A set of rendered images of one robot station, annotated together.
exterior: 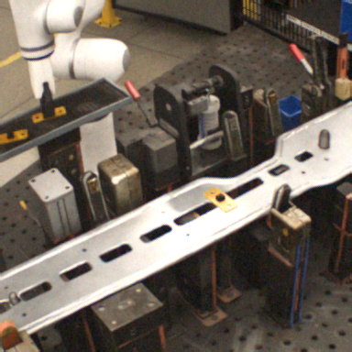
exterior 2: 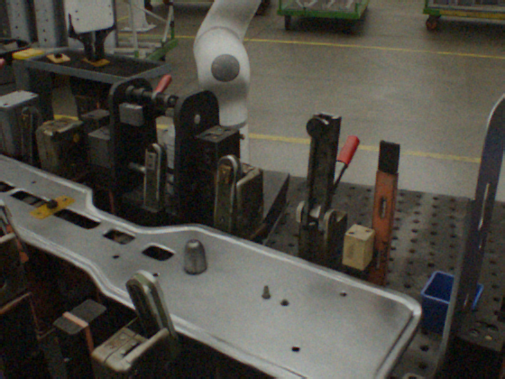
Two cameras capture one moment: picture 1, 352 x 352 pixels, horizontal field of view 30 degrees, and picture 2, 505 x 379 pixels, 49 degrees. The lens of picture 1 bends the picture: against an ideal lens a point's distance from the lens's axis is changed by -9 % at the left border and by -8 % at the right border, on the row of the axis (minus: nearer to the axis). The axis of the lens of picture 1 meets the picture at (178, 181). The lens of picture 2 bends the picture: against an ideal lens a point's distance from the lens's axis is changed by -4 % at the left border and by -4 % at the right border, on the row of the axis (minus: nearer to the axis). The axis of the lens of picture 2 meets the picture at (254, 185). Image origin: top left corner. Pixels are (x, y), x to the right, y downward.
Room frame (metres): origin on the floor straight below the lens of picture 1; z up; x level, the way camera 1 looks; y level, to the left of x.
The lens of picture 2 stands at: (1.19, -1.07, 1.50)
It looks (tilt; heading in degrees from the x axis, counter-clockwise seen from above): 27 degrees down; 66
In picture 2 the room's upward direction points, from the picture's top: 1 degrees counter-clockwise
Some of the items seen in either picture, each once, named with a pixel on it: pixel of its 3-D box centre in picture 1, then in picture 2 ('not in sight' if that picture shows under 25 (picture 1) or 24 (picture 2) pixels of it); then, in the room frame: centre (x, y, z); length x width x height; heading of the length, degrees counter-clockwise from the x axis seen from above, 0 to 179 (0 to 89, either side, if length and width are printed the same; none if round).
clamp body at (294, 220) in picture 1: (286, 269); (8, 325); (1.10, -0.23, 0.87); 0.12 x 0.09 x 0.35; 32
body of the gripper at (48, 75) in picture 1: (41, 69); (88, 5); (1.39, 0.30, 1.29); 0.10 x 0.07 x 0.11; 17
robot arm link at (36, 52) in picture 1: (37, 45); not in sight; (1.39, 0.30, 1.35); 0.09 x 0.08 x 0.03; 17
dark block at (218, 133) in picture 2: (239, 150); (222, 233); (1.52, -0.17, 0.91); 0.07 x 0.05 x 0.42; 32
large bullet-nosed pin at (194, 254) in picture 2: (324, 139); (195, 258); (1.40, -0.38, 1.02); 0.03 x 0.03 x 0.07
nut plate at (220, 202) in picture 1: (220, 198); (51, 205); (1.22, -0.09, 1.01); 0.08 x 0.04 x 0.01; 32
